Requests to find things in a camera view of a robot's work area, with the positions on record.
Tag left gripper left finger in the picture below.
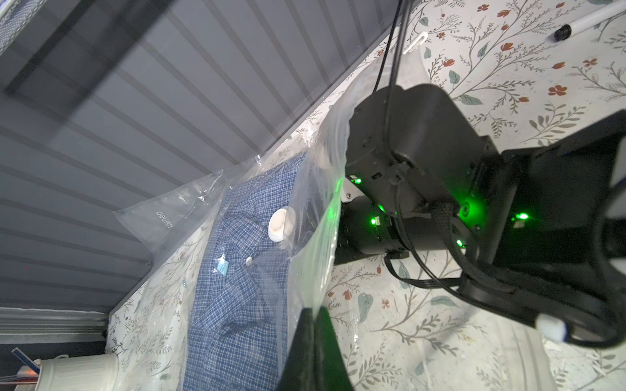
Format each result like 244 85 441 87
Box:
277 308 317 391

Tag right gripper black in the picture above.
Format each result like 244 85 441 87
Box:
335 84 499 265

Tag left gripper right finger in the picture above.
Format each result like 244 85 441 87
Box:
314 307 354 391

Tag blue checked shirt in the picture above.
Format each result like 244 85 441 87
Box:
182 155 304 390

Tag clear plastic vacuum bag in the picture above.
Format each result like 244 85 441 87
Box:
107 56 405 390

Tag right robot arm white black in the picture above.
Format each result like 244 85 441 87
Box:
336 84 625 349

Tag white pen cup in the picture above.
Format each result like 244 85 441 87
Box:
35 354 119 391

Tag black marker pen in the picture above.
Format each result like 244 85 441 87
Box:
553 1 625 42

